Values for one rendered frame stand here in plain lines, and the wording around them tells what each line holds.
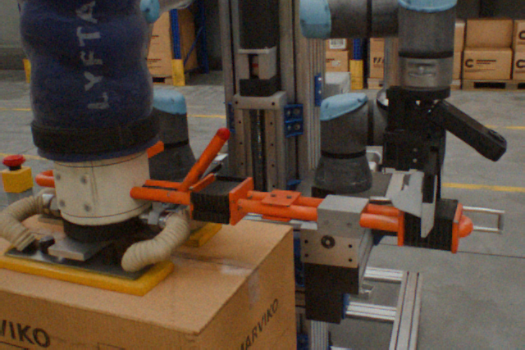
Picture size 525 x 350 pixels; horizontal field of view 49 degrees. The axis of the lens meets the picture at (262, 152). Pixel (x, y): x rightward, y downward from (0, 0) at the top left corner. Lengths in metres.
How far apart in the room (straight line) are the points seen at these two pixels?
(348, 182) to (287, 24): 0.46
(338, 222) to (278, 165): 0.73
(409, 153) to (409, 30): 0.17
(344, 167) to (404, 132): 0.61
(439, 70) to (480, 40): 7.71
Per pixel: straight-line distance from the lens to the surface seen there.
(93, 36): 0.98
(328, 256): 1.39
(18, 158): 2.00
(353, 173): 1.45
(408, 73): 0.82
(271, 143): 1.58
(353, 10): 0.90
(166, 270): 1.04
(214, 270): 1.04
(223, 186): 1.01
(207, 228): 1.17
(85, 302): 1.01
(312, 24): 0.91
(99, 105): 0.99
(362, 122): 1.42
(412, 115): 0.85
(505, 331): 2.91
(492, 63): 8.10
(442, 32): 0.81
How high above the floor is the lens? 1.57
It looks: 17 degrees down
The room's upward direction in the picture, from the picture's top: 2 degrees counter-clockwise
